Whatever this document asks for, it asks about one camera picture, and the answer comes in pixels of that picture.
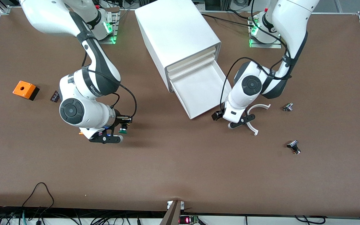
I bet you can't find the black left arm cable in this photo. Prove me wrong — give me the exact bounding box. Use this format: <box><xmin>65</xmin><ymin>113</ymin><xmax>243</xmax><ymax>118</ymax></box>
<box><xmin>219</xmin><ymin>0</ymin><xmax>293</xmax><ymax>113</ymax></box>

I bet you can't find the black cable on table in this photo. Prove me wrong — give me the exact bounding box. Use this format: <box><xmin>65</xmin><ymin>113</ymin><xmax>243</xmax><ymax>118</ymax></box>
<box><xmin>201</xmin><ymin>13</ymin><xmax>257</xmax><ymax>28</ymax></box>

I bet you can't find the slim white drawer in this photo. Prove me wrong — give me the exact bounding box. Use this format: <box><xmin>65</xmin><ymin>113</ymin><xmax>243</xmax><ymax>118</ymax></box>
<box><xmin>167</xmin><ymin>54</ymin><xmax>215</xmax><ymax>79</ymax></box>

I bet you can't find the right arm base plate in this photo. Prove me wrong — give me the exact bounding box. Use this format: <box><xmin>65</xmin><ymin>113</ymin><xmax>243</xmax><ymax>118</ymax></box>
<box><xmin>99</xmin><ymin>8</ymin><xmax>118</xmax><ymax>45</ymax></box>

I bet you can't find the orange button box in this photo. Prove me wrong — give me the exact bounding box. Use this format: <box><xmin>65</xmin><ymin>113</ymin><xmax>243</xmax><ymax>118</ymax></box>
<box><xmin>12</xmin><ymin>81</ymin><xmax>40</xmax><ymax>101</ymax></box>

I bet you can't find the white drawer cabinet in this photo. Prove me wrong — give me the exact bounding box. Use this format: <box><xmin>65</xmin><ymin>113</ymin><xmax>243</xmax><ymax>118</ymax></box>
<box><xmin>135</xmin><ymin>0</ymin><xmax>222</xmax><ymax>93</ymax></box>

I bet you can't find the cream drawer front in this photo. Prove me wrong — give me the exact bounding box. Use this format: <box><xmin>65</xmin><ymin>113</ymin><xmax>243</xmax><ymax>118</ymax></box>
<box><xmin>167</xmin><ymin>47</ymin><xmax>215</xmax><ymax>73</ymax></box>

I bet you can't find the tangled cable bundle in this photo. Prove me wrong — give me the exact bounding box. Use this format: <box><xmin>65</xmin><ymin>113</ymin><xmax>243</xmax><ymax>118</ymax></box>
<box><xmin>0</xmin><ymin>205</ymin><xmax>168</xmax><ymax>225</ymax></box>

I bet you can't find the camera mounting post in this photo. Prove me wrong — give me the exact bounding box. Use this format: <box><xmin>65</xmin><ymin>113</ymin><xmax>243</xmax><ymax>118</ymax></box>
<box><xmin>160</xmin><ymin>200</ymin><xmax>185</xmax><ymax>225</ymax></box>

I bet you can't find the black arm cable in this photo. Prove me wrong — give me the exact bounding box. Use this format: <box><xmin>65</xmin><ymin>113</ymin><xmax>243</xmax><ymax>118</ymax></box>
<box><xmin>82</xmin><ymin>52</ymin><xmax>137</xmax><ymax>125</ymax></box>
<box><xmin>219</xmin><ymin>0</ymin><xmax>293</xmax><ymax>113</ymax></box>

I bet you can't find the black key switch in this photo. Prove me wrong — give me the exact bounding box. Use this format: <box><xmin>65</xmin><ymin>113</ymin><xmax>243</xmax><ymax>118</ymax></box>
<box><xmin>287</xmin><ymin>140</ymin><xmax>301</xmax><ymax>155</ymax></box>

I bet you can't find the thin black cable loop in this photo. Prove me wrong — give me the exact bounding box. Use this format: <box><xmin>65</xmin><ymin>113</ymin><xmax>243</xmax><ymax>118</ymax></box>
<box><xmin>21</xmin><ymin>182</ymin><xmax>55</xmax><ymax>216</ymax></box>

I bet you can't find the white curved plastic piece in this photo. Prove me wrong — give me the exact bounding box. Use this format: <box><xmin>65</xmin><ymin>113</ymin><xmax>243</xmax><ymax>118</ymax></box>
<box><xmin>247</xmin><ymin>103</ymin><xmax>272</xmax><ymax>137</ymax></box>

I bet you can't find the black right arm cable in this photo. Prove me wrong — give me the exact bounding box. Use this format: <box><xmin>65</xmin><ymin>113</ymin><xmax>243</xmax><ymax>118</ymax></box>
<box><xmin>82</xmin><ymin>52</ymin><xmax>137</xmax><ymax>125</ymax></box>

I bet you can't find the tall white drawer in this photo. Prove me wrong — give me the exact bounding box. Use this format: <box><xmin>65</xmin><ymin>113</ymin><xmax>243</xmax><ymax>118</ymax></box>
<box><xmin>171</xmin><ymin>59</ymin><xmax>232</xmax><ymax>120</ymax></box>

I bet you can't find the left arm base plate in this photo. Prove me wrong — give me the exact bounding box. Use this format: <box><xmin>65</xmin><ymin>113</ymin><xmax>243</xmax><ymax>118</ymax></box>
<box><xmin>249</xmin><ymin>12</ymin><xmax>283</xmax><ymax>49</ymax></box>

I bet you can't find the device with red light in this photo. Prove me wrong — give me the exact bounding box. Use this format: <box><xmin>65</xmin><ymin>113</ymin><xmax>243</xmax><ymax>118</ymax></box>
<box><xmin>179</xmin><ymin>215</ymin><xmax>200</xmax><ymax>225</ymax></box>

